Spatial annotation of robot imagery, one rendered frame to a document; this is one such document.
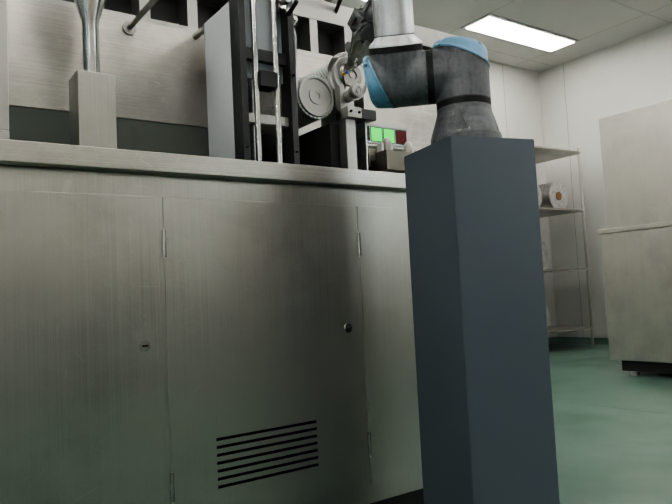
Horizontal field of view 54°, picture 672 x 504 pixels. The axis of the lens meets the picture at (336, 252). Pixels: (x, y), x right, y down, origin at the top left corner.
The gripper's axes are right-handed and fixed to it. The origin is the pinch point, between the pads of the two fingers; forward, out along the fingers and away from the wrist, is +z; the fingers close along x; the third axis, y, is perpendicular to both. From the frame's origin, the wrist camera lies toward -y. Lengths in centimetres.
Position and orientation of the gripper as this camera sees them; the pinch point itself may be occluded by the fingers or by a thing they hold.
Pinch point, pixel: (354, 65)
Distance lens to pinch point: 200.4
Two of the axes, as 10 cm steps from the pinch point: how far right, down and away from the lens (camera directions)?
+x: -8.2, 0.1, -5.8
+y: -4.1, -7.1, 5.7
